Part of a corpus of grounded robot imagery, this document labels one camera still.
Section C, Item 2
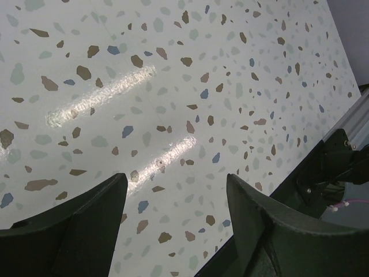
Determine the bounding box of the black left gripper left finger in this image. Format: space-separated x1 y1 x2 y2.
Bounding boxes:
1 173 127 276

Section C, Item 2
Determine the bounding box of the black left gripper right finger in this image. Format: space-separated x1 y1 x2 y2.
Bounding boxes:
227 174 368 276

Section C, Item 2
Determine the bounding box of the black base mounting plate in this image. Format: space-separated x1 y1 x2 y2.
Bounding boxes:
195 128 369 277

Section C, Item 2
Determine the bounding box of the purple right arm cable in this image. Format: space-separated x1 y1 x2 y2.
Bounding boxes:
330 198 369 213

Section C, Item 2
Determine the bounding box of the aluminium front frame rail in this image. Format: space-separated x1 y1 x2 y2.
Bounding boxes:
323 88 368 149

